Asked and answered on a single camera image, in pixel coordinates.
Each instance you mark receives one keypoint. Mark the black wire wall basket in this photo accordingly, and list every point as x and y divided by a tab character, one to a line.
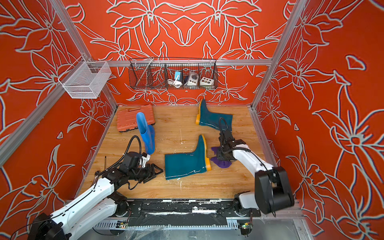
158	73

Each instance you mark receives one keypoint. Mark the teal boot with yellow sole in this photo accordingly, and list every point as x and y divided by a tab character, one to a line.
180	165

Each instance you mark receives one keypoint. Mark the orange plastic tool case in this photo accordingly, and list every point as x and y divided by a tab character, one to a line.
126	117

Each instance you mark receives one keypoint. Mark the white mesh wall basket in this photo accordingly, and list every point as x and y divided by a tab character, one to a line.
85	81

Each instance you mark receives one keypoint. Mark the purple cloth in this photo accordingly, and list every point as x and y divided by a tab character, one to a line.
221	164

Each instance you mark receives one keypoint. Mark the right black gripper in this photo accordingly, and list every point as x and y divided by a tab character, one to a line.
218	154

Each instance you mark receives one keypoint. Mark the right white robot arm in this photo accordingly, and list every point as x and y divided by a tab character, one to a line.
272	187

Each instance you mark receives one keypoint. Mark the blue white small box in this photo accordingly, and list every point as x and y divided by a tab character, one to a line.
177	76

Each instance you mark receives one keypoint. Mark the bright blue rubber boot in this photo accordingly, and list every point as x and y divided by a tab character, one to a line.
147	133

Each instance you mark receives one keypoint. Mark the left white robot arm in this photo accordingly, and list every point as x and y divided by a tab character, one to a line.
97	203

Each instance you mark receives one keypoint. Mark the white grey device in basket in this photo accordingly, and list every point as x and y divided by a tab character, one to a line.
192	79

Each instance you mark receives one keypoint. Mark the teal boot near back wall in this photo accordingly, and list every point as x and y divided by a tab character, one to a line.
218	121

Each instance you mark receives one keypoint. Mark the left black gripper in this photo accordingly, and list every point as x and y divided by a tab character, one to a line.
152	170

